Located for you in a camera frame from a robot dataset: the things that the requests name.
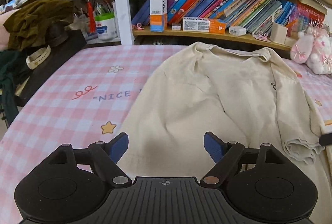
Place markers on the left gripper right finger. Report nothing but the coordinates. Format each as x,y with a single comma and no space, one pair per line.
226,157

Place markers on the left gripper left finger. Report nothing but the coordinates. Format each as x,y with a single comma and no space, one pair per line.
105,157

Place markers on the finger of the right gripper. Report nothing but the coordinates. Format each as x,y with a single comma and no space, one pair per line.
325,139

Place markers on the cream t-shirt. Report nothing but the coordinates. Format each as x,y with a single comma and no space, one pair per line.
250,98

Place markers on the pink checkered tablecloth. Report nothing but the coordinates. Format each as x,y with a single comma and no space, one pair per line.
88,99

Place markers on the pink white plush toy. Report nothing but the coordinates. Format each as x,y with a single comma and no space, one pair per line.
313,48

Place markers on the cream square pen holder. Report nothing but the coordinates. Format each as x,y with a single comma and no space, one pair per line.
278,33

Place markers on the white charger block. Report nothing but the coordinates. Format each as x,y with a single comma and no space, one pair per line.
237,31

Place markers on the white green lidded can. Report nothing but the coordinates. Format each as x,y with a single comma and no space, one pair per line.
105,26

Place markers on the lying white orange toothpaste box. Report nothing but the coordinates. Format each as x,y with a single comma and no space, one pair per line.
207,25

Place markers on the dark green garment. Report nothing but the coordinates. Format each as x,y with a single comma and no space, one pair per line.
11,64

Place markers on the red hanging tassel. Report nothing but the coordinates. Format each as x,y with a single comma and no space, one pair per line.
90,9

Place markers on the brown garment pile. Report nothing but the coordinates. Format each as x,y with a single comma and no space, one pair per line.
28,25

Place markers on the row of colourful books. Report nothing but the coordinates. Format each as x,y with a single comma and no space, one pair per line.
254,15

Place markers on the tall white orange toothpaste box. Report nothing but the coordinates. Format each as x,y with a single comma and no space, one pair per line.
158,15

